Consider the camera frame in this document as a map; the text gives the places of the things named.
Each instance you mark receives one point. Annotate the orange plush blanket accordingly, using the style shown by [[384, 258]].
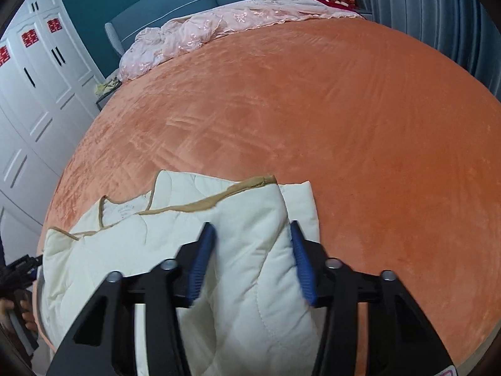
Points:
[[313, 125]]

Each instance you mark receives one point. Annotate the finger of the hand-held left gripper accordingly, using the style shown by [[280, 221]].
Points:
[[23, 268]]

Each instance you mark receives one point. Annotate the red pillow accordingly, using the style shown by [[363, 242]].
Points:
[[338, 8]]

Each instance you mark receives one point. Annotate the yellowish cloth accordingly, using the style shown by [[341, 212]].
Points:
[[106, 85]]

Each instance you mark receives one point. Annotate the white panelled wardrobe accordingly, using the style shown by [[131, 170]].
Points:
[[35, 98]]

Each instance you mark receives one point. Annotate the cream quilted jacket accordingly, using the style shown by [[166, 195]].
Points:
[[242, 278]]

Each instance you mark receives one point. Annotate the pink embroidered quilt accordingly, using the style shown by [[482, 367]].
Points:
[[188, 35]]

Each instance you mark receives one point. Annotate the red paper decoration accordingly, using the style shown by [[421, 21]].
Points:
[[28, 38], [53, 24], [3, 56]]

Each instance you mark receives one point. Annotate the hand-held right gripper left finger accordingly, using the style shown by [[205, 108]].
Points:
[[201, 266]]

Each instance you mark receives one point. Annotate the person's left hand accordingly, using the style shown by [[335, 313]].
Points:
[[28, 315]]

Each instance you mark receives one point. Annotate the grey pleated curtain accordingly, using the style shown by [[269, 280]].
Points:
[[442, 19]]

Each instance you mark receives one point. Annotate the dark nightstand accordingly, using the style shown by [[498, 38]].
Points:
[[102, 100]]

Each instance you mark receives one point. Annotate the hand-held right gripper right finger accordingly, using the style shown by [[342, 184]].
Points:
[[303, 266]]

